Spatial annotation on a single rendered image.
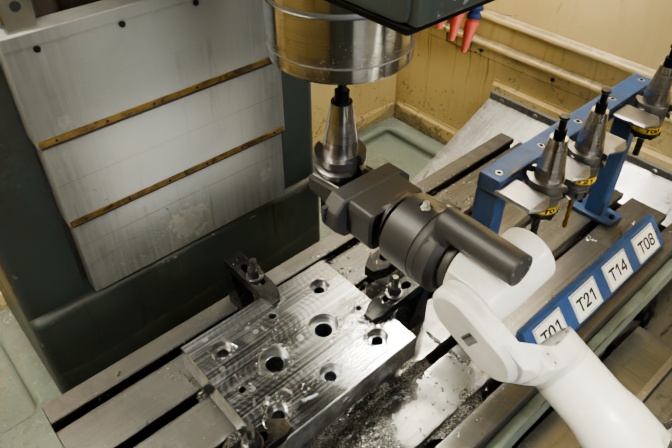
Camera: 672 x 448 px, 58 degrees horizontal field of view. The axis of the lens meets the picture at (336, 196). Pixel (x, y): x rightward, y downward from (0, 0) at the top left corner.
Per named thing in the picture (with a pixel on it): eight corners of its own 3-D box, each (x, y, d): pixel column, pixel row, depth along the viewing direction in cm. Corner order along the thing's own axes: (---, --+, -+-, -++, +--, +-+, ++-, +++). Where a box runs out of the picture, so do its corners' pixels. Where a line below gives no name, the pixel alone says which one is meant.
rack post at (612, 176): (621, 218, 132) (668, 97, 113) (608, 229, 129) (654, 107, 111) (580, 196, 138) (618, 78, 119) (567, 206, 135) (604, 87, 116)
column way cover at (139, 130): (293, 194, 138) (280, -37, 106) (94, 299, 114) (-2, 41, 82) (280, 184, 141) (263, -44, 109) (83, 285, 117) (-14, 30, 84)
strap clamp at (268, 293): (287, 333, 108) (282, 274, 98) (272, 343, 106) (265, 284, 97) (244, 291, 116) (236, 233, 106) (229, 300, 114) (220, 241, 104)
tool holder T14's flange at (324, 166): (341, 145, 78) (342, 128, 77) (375, 166, 75) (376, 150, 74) (304, 164, 75) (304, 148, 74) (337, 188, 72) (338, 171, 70)
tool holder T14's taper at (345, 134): (341, 134, 76) (342, 86, 72) (366, 150, 73) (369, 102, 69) (314, 148, 74) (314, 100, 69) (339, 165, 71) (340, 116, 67)
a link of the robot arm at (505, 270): (469, 239, 72) (551, 294, 66) (405, 292, 68) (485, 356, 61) (472, 169, 65) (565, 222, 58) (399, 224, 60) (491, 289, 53)
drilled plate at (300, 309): (414, 355, 99) (416, 336, 96) (271, 471, 84) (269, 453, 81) (322, 278, 113) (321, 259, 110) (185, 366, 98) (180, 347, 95)
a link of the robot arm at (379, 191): (400, 140, 74) (477, 186, 67) (396, 202, 80) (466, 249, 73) (319, 181, 68) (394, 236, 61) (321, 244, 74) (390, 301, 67)
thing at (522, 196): (556, 203, 88) (557, 199, 87) (534, 219, 85) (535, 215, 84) (515, 181, 92) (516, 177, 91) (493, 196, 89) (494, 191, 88)
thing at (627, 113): (664, 122, 105) (665, 118, 104) (649, 133, 102) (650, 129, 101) (625, 106, 109) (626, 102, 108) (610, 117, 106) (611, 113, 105)
